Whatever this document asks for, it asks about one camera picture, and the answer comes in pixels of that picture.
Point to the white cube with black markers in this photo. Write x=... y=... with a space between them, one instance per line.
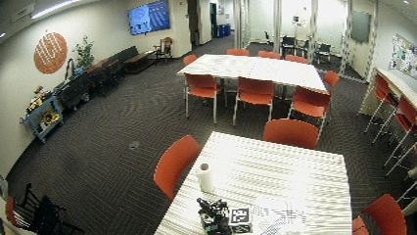
x=240 y=216

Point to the white paper towel roll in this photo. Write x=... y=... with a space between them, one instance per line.
x=205 y=179

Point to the orange shell chair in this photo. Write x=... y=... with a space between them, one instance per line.
x=384 y=217
x=176 y=164
x=291 y=133

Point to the white sheet with black print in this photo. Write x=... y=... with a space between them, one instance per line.
x=277 y=217

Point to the white table with towel roll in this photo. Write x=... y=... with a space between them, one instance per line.
x=277 y=182

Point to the round floor outlet cover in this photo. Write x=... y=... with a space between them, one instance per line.
x=133 y=144

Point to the cluster of orange chairs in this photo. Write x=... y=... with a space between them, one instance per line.
x=255 y=91

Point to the black metal rack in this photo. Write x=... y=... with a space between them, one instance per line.
x=42 y=213

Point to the large white meeting table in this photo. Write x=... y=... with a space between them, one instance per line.
x=256 y=69

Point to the blue cart with yellow items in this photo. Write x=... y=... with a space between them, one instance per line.
x=43 y=118

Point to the black equipment cart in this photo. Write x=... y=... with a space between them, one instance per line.
x=77 y=88

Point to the dark wooden bench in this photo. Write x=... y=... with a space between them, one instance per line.
x=132 y=59

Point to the wooden armchair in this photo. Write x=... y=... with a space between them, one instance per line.
x=164 y=47

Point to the orange bar stool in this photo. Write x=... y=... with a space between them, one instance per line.
x=383 y=93
x=405 y=122

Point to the group of dark chairs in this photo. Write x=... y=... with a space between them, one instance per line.
x=304 y=46

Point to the blue recycling bins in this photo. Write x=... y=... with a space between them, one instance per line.
x=224 y=30

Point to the green potted plant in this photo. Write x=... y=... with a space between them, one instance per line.
x=84 y=52

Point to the white high counter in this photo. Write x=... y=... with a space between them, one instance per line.
x=397 y=86

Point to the bulletin board with papers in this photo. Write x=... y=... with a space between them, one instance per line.
x=405 y=56

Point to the round orange wall decoration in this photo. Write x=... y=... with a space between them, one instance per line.
x=50 y=53

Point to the blue wall screen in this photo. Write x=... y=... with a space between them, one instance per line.
x=148 y=16

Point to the dark wall panel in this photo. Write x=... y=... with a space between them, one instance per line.
x=360 y=26

